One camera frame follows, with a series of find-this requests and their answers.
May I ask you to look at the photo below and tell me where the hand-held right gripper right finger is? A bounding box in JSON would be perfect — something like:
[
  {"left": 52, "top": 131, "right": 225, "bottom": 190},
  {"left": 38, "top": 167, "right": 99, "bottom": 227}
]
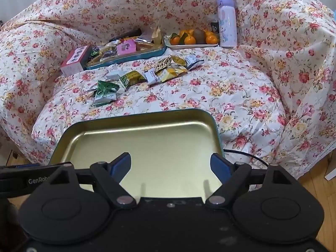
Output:
[{"left": 205, "top": 153, "right": 297, "bottom": 208}]

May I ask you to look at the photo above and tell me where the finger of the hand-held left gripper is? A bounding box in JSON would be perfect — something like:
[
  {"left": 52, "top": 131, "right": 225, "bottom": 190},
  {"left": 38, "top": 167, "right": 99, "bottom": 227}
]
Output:
[{"left": 0, "top": 164, "right": 42, "bottom": 173}]

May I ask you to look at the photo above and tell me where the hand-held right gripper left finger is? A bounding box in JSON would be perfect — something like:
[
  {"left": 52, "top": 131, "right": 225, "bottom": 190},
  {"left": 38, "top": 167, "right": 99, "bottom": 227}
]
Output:
[{"left": 43, "top": 152, "right": 137, "bottom": 208}]

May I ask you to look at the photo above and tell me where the gold tin tray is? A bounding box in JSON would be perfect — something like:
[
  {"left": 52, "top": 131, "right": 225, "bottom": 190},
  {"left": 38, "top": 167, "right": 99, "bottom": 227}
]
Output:
[{"left": 49, "top": 108, "right": 224, "bottom": 198}]

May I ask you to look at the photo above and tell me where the green silver triangular packet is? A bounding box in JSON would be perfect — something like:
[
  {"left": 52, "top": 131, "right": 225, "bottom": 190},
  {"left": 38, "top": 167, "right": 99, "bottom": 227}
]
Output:
[{"left": 92, "top": 91, "right": 118, "bottom": 108}]

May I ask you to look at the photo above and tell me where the grey snack packet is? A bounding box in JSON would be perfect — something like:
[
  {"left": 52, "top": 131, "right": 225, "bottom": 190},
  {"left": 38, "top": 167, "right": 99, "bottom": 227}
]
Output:
[{"left": 105, "top": 72, "right": 124, "bottom": 82}]

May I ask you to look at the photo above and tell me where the white dark-lettered snack packet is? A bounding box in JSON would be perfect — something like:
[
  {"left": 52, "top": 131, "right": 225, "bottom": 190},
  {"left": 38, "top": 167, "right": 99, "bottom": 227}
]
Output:
[{"left": 144, "top": 68, "right": 161, "bottom": 86}]

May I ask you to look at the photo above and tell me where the yellow white snack packet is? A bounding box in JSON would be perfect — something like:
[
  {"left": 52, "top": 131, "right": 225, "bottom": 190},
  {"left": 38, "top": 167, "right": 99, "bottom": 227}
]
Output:
[{"left": 156, "top": 66, "right": 188, "bottom": 82}]

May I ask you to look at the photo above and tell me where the white blue snack packet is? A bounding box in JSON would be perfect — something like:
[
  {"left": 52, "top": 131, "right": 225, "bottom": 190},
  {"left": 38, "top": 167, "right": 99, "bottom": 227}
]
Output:
[{"left": 184, "top": 54, "right": 205, "bottom": 70}]

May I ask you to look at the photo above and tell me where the orange yellow snack packet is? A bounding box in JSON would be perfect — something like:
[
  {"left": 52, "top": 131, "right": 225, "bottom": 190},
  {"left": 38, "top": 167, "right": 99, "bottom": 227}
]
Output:
[{"left": 172, "top": 55, "right": 187, "bottom": 67}]

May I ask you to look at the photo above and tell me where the green yellow snack packet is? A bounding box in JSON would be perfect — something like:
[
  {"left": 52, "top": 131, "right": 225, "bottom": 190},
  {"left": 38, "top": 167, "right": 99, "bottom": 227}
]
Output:
[{"left": 119, "top": 71, "right": 146, "bottom": 87}]

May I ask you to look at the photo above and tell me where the teal tin tray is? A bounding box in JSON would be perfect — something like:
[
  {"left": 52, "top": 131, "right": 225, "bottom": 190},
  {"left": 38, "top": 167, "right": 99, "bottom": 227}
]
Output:
[{"left": 84, "top": 35, "right": 168, "bottom": 70}]

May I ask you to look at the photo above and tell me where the gold patterned snack packet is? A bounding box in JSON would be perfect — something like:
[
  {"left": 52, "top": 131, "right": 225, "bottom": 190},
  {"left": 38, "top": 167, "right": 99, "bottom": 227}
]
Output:
[{"left": 155, "top": 56, "right": 172, "bottom": 71}]

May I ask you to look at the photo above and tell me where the white box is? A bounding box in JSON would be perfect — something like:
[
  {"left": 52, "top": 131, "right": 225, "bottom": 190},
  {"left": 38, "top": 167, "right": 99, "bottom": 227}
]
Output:
[{"left": 325, "top": 160, "right": 336, "bottom": 181}]

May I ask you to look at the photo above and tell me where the large pink box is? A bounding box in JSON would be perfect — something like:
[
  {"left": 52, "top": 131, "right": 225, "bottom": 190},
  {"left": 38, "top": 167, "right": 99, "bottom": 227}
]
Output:
[{"left": 60, "top": 45, "right": 93, "bottom": 77}]

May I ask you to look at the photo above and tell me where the heap of assorted sweets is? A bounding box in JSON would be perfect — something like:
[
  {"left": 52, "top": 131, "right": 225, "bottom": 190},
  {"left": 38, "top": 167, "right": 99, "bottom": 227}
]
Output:
[{"left": 88, "top": 29, "right": 164, "bottom": 63}]

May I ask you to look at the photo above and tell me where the small pink box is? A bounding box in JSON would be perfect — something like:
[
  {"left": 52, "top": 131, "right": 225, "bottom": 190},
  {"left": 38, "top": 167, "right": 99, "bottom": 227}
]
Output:
[{"left": 116, "top": 42, "right": 137, "bottom": 56}]

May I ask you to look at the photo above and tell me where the white fruit plate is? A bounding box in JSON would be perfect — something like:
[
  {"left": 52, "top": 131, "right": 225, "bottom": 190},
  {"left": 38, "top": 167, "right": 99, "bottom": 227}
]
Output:
[{"left": 165, "top": 33, "right": 219, "bottom": 50}]

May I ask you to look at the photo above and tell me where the pile of mandarin oranges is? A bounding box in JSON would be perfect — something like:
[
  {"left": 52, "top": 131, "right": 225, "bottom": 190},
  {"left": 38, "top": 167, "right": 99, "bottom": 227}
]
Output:
[{"left": 169, "top": 30, "right": 219, "bottom": 45}]

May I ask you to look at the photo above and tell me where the long black packet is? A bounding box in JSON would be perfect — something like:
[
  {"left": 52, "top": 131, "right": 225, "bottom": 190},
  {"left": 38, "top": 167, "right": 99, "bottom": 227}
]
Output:
[{"left": 110, "top": 29, "right": 142, "bottom": 42}]

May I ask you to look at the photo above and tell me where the cream paper packet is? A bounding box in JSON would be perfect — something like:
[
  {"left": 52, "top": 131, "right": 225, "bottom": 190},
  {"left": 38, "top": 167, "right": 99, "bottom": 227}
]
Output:
[{"left": 151, "top": 26, "right": 163, "bottom": 44}]

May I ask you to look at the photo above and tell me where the purple white bottle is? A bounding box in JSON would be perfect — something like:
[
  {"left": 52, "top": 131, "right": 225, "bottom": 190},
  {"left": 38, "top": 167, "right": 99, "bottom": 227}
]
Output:
[{"left": 217, "top": 0, "right": 238, "bottom": 48}]

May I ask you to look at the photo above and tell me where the black cable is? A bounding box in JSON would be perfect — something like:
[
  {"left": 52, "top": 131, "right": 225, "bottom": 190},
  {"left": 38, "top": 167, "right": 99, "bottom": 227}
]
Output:
[{"left": 223, "top": 149, "right": 268, "bottom": 167}]

